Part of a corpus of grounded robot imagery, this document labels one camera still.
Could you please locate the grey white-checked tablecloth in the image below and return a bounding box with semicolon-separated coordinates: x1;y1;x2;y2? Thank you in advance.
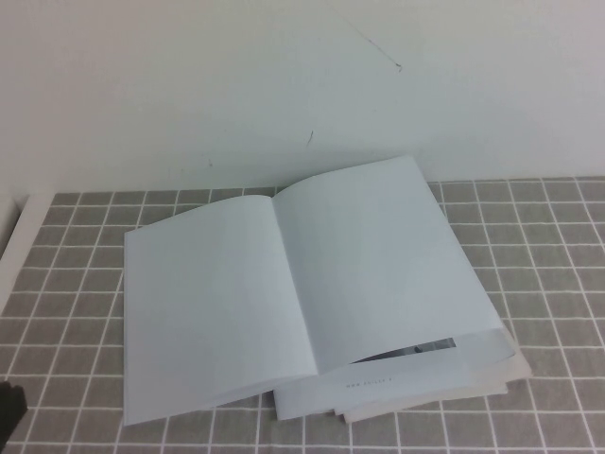
0;174;605;454

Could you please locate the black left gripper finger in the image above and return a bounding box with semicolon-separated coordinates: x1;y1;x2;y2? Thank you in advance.
0;379;14;434
11;384;28;426

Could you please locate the off-white paper booklet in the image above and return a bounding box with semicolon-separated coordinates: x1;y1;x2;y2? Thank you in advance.
334;363;510;425

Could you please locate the white booklet with web address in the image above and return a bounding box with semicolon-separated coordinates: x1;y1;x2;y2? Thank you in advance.
273;353;470;423

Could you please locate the beige paper booklet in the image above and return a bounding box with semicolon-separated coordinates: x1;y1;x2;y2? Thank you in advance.
495;324;534;380

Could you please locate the white manual book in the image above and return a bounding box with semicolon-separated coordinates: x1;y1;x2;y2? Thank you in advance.
122;154;517;428

